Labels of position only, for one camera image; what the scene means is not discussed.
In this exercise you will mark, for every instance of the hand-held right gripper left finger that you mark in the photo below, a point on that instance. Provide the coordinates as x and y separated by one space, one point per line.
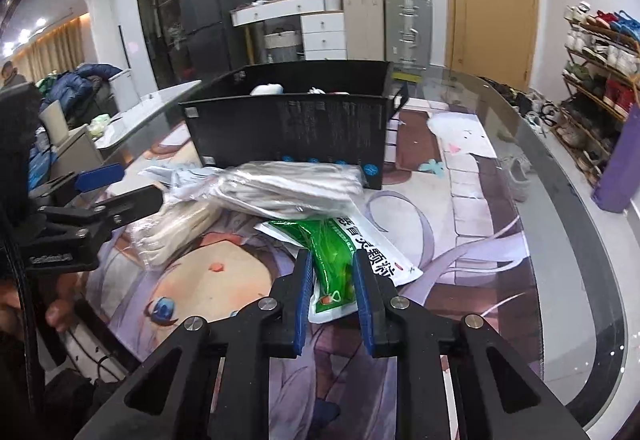
302 310

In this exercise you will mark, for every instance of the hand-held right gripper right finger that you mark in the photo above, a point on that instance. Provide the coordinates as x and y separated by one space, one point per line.
365 310

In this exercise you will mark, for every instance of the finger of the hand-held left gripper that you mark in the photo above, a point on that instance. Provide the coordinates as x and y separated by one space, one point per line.
100 177
132 205

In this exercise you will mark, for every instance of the black cardboard box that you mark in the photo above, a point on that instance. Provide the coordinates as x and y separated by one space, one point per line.
290 135

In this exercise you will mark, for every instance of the person's left hand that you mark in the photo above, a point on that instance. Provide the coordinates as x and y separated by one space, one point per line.
60 315

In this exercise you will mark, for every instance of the blue down jacket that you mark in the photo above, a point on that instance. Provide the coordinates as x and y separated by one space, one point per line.
75 85

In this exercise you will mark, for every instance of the beige curtains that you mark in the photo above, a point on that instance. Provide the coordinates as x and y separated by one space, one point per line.
50 52

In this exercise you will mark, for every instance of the printed desk mat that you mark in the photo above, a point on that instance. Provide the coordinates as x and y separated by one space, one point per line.
475 220

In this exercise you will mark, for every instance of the glass display cabinet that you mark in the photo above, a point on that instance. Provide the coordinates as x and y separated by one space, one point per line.
157 10

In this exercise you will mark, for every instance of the dark grey refrigerator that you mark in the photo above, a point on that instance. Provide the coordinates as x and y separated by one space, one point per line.
212 20

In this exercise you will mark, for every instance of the white sneaker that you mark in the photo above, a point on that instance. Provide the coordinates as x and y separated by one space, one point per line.
517 177

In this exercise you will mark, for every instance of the white vanity desk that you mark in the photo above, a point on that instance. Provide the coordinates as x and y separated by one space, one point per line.
322 32

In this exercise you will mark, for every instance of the sneakers on floor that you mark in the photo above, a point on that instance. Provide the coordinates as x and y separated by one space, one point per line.
541 112

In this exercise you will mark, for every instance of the silver suitcase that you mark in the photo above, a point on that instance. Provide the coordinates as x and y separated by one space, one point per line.
409 30

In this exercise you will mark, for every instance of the cream suitcase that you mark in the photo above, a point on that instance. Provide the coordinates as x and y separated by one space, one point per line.
363 25

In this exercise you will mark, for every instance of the purple fabric bag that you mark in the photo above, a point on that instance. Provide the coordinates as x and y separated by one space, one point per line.
620 165

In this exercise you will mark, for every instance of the wooden shoe rack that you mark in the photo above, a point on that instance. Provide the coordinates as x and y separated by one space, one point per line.
627 120

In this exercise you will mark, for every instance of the wooden door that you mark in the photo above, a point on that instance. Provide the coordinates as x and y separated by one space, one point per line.
492 5

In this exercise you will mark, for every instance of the rows of shoes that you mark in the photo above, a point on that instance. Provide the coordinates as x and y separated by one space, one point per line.
600 55

